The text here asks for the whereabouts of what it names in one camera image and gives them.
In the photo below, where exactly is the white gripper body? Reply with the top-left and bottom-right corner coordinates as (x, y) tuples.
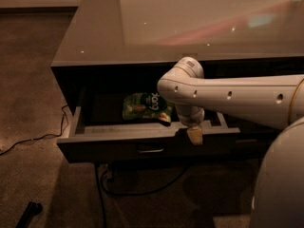
(178, 109), (204, 127)

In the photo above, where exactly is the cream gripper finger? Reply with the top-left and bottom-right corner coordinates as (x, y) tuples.
(187, 125), (203, 145)

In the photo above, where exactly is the drawer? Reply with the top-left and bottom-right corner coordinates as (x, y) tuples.
(57, 88), (239, 163)

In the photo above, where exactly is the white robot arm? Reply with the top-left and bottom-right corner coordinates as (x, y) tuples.
(157, 57), (304, 228)

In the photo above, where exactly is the dark cabinet with glossy top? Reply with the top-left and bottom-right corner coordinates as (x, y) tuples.
(51, 0), (304, 156)

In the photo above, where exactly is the green snack bag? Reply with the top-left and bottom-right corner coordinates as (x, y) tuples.
(122, 92), (174, 124)

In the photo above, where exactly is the black cylindrical floor object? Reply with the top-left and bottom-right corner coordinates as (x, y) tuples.
(15, 201), (43, 228)

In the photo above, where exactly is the thick black cable loop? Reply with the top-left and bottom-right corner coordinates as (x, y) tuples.
(93, 161), (191, 228)

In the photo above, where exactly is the thin black floor cable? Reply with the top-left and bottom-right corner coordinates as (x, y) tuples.
(0, 104), (77, 157)

